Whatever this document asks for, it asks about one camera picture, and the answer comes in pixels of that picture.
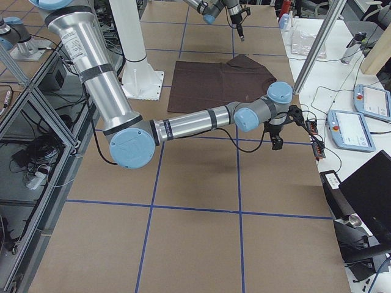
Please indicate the red cylinder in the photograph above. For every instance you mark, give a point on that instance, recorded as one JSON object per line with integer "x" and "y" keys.
{"x": 285, "y": 8}

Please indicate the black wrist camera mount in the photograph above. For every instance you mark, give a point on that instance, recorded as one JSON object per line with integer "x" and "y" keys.
{"x": 245, "y": 10}
{"x": 294, "y": 115}

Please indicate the far blue teach pendant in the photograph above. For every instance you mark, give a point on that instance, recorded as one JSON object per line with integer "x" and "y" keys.
{"x": 372, "y": 102}

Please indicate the aluminium frame post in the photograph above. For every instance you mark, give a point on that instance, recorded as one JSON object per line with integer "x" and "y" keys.
{"x": 328, "y": 23}

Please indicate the near blue teach pendant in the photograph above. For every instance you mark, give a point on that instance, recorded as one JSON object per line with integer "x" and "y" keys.
{"x": 349, "y": 131}

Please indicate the brown t-shirt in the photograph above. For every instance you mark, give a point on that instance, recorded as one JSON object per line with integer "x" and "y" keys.
{"x": 201, "y": 85}

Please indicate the black power adapter box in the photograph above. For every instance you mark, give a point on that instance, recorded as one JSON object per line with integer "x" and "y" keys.
{"x": 338, "y": 204}

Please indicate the clear plastic bag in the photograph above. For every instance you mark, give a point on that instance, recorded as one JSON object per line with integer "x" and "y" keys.
{"x": 302, "y": 42}

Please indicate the orange terminal strip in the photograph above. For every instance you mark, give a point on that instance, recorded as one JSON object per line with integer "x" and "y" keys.
{"x": 316, "y": 140}

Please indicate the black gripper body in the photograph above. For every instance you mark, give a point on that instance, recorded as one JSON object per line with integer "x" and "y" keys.
{"x": 274, "y": 130}
{"x": 234, "y": 18}

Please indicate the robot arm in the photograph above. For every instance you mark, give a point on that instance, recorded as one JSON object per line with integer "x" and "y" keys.
{"x": 132, "y": 140}
{"x": 235, "y": 12}

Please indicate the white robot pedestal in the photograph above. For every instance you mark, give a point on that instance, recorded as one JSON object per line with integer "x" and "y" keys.
{"x": 139, "y": 79}

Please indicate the blue teach pendant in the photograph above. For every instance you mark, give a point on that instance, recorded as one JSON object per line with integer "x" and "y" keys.
{"x": 349, "y": 131}
{"x": 372, "y": 102}

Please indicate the black laptop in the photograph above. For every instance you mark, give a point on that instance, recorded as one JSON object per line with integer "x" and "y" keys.
{"x": 367, "y": 191}

